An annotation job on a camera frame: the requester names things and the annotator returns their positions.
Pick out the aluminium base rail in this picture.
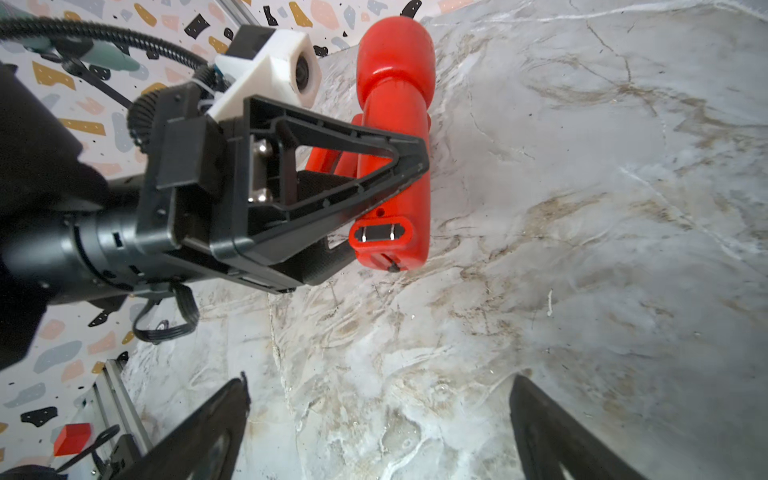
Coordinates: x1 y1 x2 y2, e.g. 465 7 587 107
53 353 157 480

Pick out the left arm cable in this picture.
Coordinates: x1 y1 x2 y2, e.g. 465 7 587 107
0 16 211 73

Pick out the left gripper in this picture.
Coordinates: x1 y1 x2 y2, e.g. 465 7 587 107
1 80 429 303

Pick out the microphone stand green head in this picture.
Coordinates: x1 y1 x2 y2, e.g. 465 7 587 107
1 2 141 109

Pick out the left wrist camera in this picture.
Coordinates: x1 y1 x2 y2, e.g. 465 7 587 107
207 25 322 122

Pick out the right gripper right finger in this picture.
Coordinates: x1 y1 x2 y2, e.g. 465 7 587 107
509 375 644 480

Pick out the red flashlight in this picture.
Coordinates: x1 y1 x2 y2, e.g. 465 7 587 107
306 16 436 272

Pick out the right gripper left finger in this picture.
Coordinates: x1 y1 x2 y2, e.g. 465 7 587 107
118 374 250 480

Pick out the red block on rail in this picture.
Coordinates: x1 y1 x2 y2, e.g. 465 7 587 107
53 423 92 457

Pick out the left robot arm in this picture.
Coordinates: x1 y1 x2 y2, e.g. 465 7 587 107
1 66 429 367

